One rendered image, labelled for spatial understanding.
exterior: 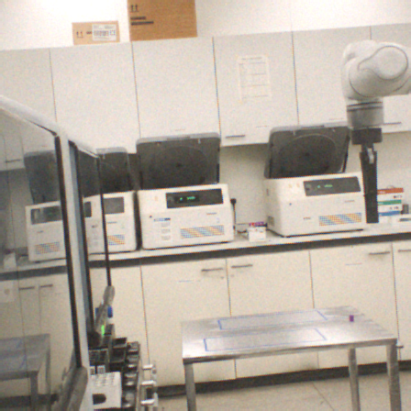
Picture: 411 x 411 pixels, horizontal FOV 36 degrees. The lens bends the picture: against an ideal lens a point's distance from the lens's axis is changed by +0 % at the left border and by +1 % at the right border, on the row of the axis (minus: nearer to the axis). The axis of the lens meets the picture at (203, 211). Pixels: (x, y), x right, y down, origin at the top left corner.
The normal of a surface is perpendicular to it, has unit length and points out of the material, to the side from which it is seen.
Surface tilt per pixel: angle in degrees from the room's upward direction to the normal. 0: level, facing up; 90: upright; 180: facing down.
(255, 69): 89
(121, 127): 90
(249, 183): 90
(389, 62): 89
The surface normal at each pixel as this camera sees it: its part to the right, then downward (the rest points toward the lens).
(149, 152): 0.12, 0.81
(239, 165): 0.08, 0.04
